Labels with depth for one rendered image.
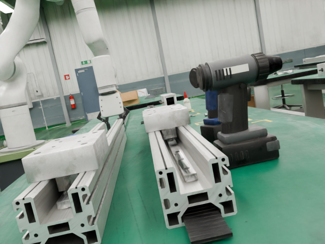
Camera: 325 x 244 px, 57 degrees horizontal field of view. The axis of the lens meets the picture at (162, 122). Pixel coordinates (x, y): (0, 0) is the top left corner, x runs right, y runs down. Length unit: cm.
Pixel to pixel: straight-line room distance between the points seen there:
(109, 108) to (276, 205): 99
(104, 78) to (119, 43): 1105
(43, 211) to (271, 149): 43
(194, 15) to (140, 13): 217
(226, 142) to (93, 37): 87
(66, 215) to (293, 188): 34
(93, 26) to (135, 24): 1114
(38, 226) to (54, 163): 10
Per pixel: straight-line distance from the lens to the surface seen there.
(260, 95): 364
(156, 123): 71
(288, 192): 50
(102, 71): 131
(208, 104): 86
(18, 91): 145
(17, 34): 142
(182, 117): 72
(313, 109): 286
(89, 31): 133
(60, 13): 1283
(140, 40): 1239
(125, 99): 338
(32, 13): 142
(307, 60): 644
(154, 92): 482
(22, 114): 143
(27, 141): 144
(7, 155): 138
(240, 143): 62
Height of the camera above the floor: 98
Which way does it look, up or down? 8 degrees down
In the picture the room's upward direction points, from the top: 11 degrees counter-clockwise
